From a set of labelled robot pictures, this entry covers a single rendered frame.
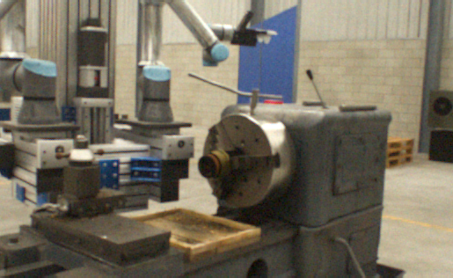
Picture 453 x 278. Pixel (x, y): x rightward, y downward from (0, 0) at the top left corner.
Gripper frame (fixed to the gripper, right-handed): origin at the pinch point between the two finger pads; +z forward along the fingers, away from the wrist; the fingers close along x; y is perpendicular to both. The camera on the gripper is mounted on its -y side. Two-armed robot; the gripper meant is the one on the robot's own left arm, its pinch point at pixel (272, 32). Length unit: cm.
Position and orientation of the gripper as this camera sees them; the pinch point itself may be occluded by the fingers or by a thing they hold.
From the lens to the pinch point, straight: 260.0
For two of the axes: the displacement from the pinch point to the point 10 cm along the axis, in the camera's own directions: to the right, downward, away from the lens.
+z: 9.5, 0.1, 3.1
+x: 3.0, 2.4, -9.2
